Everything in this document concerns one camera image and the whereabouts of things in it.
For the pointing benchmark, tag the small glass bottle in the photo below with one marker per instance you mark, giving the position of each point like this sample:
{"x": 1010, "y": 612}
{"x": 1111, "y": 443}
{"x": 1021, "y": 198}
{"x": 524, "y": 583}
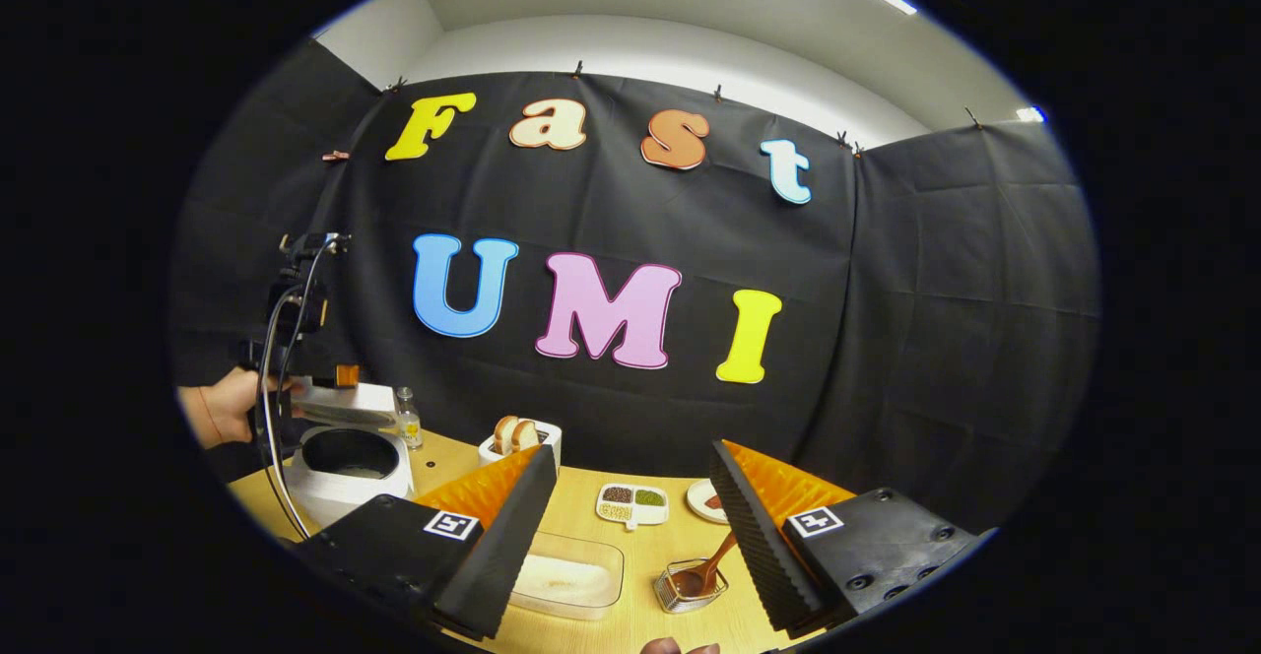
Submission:
{"x": 409, "y": 423}

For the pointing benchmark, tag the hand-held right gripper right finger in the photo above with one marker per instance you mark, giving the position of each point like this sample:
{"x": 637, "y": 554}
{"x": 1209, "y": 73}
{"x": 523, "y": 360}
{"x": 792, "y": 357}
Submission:
{"x": 759, "y": 546}

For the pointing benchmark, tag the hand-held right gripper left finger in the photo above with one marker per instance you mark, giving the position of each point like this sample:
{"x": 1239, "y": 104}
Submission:
{"x": 502, "y": 555}

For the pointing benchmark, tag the white rice cooker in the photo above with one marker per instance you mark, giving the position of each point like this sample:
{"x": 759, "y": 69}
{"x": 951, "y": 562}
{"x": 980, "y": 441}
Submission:
{"x": 374, "y": 496}

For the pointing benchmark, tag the white toaster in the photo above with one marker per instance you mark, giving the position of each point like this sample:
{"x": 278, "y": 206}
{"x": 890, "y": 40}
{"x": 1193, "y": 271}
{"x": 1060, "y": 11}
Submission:
{"x": 547, "y": 434}

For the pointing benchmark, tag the white divided bean dish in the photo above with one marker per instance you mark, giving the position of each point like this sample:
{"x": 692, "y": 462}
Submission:
{"x": 633, "y": 514}

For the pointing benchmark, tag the white round plate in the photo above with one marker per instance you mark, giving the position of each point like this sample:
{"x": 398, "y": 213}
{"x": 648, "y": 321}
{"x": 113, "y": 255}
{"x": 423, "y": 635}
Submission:
{"x": 696, "y": 501}

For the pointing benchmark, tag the bread slice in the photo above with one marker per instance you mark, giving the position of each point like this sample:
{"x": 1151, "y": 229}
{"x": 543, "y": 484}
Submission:
{"x": 504, "y": 434}
{"x": 526, "y": 434}

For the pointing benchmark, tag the clear plastic container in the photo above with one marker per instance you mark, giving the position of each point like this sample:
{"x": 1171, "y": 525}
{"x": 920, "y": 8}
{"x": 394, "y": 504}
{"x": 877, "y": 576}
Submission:
{"x": 606, "y": 555}

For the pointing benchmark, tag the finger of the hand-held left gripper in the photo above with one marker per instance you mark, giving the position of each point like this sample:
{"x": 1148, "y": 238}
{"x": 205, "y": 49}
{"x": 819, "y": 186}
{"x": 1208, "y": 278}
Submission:
{"x": 347, "y": 375}

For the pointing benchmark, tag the brown wooden spoon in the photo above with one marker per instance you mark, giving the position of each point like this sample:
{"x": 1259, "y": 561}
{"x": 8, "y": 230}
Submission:
{"x": 714, "y": 560}

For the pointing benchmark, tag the clear chopstick holder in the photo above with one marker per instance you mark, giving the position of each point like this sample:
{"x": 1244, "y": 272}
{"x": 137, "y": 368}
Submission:
{"x": 665, "y": 595}

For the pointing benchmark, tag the black backdrop cloth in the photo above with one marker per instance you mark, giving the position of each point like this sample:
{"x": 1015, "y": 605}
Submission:
{"x": 936, "y": 339}

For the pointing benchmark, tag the white rice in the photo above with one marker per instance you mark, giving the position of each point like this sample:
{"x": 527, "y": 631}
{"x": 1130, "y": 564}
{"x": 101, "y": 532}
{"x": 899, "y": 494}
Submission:
{"x": 566, "y": 580}

